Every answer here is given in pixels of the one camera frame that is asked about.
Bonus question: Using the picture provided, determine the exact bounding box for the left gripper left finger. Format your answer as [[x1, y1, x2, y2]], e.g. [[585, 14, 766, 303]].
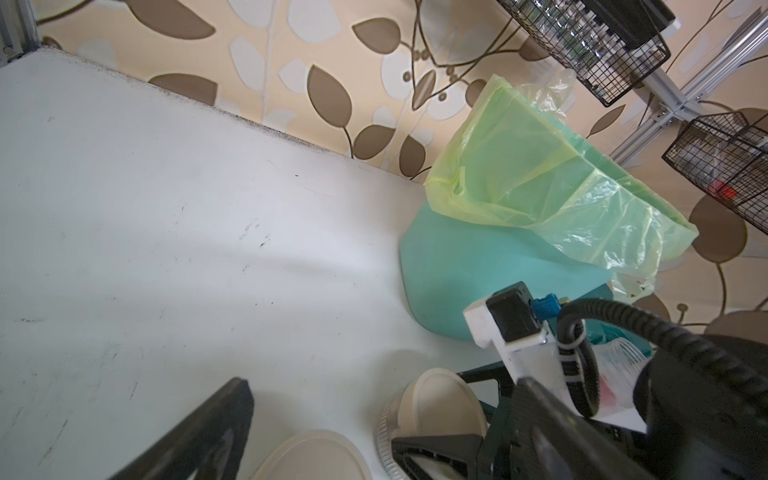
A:
[[112, 377, 254, 479]]

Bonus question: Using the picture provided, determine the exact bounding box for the yellow-green bin liner bag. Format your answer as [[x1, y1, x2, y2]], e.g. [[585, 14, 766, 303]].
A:
[[424, 75, 699, 301]]

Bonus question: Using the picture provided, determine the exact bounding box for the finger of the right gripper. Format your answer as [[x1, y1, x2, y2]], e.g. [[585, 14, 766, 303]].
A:
[[458, 362, 515, 396], [391, 434, 484, 479]]

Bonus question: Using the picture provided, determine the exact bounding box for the beige-lid jar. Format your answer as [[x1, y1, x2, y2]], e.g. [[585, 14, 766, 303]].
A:
[[376, 368, 488, 480], [252, 430, 372, 480]]

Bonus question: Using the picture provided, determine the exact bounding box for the back wire basket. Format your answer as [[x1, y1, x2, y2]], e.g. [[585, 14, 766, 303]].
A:
[[500, 0, 676, 107]]

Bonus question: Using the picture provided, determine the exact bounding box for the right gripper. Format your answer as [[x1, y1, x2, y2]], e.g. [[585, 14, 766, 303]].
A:
[[599, 335, 767, 479]]

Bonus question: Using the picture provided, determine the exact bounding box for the red object in basket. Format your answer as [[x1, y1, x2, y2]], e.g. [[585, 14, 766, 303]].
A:
[[707, 180, 738, 201]]

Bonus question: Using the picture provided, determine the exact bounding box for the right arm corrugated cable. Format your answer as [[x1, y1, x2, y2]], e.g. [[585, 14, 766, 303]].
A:
[[555, 298, 768, 419]]

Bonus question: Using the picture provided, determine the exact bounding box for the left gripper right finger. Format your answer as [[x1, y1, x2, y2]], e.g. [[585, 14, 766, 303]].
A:
[[512, 377, 653, 479]]

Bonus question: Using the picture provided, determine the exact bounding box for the right wire basket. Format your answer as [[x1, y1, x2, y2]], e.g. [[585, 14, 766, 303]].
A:
[[662, 108, 767, 232]]

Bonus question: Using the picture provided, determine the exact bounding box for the green plastic trash bin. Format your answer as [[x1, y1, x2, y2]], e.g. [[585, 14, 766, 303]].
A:
[[400, 203, 613, 341]]

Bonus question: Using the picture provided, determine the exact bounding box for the green plastic tool case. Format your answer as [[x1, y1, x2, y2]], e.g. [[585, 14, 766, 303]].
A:
[[582, 283, 653, 357]]

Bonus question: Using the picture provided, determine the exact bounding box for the wire basket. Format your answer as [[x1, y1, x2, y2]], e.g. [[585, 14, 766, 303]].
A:
[[662, 108, 767, 232], [500, 0, 676, 107]]

